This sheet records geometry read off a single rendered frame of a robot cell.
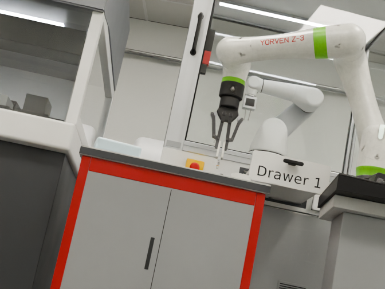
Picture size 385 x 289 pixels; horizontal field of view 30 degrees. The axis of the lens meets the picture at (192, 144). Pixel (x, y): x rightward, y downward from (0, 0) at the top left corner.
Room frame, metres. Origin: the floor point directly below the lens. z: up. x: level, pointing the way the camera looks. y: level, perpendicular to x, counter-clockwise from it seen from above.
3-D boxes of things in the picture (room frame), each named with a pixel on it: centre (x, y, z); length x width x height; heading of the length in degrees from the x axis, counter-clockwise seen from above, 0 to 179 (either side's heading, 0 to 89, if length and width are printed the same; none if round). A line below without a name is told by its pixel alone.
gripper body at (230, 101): (2.64, -0.11, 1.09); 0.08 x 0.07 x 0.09; 90
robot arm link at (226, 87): (2.63, -0.11, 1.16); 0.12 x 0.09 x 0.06; 0
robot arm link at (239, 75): (2.63, -0.10, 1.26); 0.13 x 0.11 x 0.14; 163
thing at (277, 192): (2.74, -0.36, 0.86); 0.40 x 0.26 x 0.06; 2
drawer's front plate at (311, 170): (2.53, -0.36, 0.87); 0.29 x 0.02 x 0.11; 92
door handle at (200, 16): (2.82, 0.07, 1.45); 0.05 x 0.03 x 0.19; 2
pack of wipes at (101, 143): (2.32, 0.24, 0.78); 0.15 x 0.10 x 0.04; 102
